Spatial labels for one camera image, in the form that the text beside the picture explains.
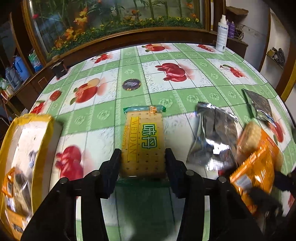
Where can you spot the purple spray can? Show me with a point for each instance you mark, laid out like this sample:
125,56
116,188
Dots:
229,29
233,29

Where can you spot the yellow green cracker packet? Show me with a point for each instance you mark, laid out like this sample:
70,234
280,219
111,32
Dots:
143,143

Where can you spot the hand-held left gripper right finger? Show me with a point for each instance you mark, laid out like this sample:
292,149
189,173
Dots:
173,176

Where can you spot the yellow cardboard box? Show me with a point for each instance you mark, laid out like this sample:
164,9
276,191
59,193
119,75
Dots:
44,129

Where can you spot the grey water jug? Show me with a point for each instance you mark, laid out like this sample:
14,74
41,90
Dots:
12,77

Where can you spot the white candy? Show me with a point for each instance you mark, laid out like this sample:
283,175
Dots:
33,158

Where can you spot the dark glass jar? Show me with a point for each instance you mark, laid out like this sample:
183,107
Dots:
58,69

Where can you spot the green bottle pack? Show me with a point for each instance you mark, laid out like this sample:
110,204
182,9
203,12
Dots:
35,61

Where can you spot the flower scene glass panel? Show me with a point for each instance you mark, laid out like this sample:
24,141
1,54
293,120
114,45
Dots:
115,16

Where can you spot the brown plum snack packet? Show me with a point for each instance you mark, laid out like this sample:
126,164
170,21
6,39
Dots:
20,192

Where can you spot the round dark lid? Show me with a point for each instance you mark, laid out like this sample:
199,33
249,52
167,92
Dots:
131,84

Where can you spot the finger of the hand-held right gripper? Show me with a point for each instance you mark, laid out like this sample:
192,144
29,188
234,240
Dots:
286,182
266,200

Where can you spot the silver foil snack packet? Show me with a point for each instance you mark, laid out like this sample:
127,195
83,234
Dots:
259,104
212,136

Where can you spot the white spray bottle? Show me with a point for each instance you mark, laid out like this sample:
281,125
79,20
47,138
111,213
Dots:
221,34

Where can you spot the fruit print tablecloth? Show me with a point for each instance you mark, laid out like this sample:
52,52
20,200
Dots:
185,92

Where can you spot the orange cracker packet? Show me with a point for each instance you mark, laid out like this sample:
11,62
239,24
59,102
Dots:
256,157

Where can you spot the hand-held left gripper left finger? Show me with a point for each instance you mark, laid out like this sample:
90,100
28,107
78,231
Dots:
111,176

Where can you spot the blue thermos jug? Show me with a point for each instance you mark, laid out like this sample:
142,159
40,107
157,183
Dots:
22,68

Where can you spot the orange packet with dark window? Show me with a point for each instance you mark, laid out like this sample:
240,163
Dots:
16,221

